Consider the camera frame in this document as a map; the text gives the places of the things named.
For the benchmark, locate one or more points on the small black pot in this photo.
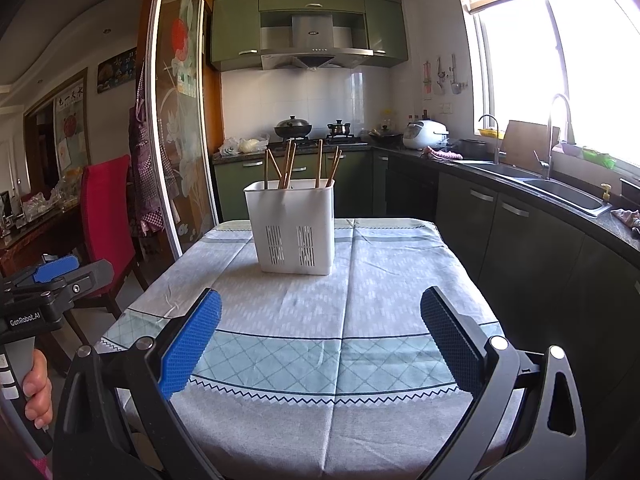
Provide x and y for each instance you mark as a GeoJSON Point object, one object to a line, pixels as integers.
{"type": "Point", "coordinates": [339, 129]}

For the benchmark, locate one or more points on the red upholstered chair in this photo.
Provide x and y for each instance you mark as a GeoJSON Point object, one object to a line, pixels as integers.
{"type": "Point", "coordinates": [104, 217]}

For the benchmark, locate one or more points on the green lower cabinets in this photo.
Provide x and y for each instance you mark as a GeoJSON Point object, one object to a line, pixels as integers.
{"type": "Point", "coordinates": [359, 190]}

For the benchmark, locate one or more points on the small chrome faucet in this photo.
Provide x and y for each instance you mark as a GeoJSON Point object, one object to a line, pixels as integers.
{"type": "Point", "coordinates": [489, 128]}

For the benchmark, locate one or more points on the black wok with lid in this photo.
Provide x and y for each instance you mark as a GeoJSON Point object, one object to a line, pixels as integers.
{"type": "Point", "coordinates": [292, 128]}

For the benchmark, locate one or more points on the hanging checkered apron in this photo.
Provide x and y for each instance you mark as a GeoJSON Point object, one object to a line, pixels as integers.
{"type": "Point", "coordinates": [149, 217]}

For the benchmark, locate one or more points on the chrome kitchen faucet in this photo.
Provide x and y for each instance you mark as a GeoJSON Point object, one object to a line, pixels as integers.
{"type": "Point", "coordinates": [554, 135]}

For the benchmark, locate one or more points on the white plastic utensil holder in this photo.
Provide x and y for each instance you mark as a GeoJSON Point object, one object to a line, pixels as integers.
{"type": "Point", "coordinates": [293, 228]}

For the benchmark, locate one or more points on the floral glass sliding door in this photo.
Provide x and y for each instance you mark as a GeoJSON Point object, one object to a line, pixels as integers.
{"type": "Point", "coordinates": [174, 97]}

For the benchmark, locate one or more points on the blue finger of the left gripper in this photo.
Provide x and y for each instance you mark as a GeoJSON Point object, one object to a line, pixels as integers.
{"type": "Point", "coordinates": [83, 281]}
{"type": "Point", "coordinates": [53, 269]}

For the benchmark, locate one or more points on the green upper cabinets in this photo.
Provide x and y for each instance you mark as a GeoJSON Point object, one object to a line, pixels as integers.
{"type": "Point", "coordinates": [234, 40]}

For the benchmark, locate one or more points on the wooden cutting board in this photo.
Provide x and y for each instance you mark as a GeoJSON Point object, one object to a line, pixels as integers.
{"type": "Point", "coordinates": [520, 139]}

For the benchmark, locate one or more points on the stainless steel sink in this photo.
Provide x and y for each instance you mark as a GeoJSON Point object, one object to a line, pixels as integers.
{"type": "Point", "coordinates": [560, 191]}

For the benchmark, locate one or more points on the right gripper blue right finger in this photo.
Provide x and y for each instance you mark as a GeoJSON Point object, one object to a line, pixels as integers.
{"type": "Point", "coordinates": [458, 338]}

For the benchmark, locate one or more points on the person's left hand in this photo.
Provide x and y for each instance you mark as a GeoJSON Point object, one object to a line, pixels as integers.
{"type": "Point", "coordinates": [37, 388]}

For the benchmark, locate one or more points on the steel range hood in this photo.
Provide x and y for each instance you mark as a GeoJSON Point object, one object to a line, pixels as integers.
{"type": "Point", "coordinates": [313, 40]}

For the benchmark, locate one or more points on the dark pan with lid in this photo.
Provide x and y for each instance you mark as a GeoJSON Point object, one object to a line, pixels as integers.
{"type": "Point", "coordinates": [385, 137]}

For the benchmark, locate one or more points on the white plastic bags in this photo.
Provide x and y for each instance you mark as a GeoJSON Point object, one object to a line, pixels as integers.
{"type": "Point", "coordinates": [242, 146]}

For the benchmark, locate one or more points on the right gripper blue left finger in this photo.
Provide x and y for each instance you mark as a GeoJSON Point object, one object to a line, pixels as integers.
{"type": "Point", "coordinates": [183, 340]}

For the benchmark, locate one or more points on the green cabinets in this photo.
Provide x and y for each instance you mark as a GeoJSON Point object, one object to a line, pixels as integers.
{"type": "Point", "coordinates": [359, 190]}
{"type": "Point", "coordinates": [234, 40]}

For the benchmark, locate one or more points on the patterned grey tablecloth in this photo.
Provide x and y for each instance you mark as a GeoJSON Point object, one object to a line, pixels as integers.
{"type": "Point", "coordinates": [316, 377]}

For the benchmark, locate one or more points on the red checkered kitchen cloth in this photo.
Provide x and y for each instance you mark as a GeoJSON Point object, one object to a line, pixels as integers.
{"type": "Point", "coordinates": [443, 156]}

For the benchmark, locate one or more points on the white rice cooker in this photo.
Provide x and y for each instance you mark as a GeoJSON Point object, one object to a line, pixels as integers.
{"type": "Point", "coordinates": [425, 133]}

